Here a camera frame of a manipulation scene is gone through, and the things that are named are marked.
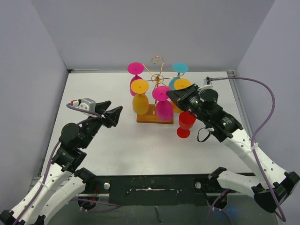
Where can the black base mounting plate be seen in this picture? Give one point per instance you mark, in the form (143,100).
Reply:
(154,190)

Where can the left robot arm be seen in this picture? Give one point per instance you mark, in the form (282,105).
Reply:
(64,161)

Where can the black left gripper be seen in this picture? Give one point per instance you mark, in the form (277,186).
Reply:
(111,116)

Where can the red wine glass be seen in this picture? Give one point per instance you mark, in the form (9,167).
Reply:
(186,122)

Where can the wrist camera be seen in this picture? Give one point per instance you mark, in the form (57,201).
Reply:
(207,84)
(85,105)

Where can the wooden rack base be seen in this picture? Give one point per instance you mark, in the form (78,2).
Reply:
(150,117)

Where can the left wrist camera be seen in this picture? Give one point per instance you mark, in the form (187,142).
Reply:
(85,105)

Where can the teal wine glass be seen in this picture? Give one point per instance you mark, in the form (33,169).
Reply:
(180,68)

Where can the magenta wine glass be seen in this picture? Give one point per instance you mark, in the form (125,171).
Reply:
(135,68)
(164,109)

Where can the aluminium table edge rail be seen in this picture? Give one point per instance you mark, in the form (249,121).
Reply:
(240,106)

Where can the yellow wine glass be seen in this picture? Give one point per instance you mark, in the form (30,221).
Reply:
(140,101)
(178,85)

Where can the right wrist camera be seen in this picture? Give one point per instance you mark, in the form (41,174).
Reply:
(207,84)

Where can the gold wire wine glass rack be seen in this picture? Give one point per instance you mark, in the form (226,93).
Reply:
(156,77)

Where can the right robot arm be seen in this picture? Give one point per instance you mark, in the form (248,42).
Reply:
(270,185)

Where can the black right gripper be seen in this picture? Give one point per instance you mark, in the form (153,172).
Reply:
(181,95)

